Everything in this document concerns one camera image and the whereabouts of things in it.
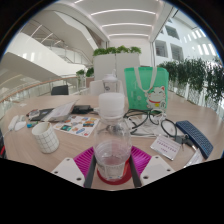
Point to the large clear lidded bottle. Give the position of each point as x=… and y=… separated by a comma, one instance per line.
x=110, y=82

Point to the white chair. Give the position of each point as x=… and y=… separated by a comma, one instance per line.
x=96, y=87

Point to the clear plastic badge holder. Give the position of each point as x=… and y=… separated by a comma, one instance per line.
x=165, y=147

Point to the white computer mouse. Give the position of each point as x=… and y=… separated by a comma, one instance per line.
x=20, y=125

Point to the black charger block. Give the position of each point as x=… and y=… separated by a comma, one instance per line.
x=82, y=109

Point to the clear plastic water bottle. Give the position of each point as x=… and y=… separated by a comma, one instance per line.
x=112, y=146

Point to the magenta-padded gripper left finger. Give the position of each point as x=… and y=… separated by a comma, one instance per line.
x=83, y=161

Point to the white grid-patterned mug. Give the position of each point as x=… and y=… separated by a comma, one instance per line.
x=46, y=138

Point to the row of green plants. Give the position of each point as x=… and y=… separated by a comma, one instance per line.
x=196, y=78

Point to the white power bank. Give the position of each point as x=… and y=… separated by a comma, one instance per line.
x=13, y=122

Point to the black chair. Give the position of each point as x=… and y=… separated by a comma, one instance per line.
x=60, y=90

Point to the ceiling strip lights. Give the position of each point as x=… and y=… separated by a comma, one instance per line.
x=125, y=21

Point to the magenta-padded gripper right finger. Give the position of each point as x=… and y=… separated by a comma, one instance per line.
x=141, y=160

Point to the white cabinet with plants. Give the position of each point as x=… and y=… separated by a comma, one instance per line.
x=116, y=65

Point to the colourful sticker sheet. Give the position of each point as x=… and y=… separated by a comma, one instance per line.
x=77, y=125

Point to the open notebook with papers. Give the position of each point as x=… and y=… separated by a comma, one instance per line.
x=60, y=112

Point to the green tote bag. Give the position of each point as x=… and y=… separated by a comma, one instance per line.
x=146, y=88

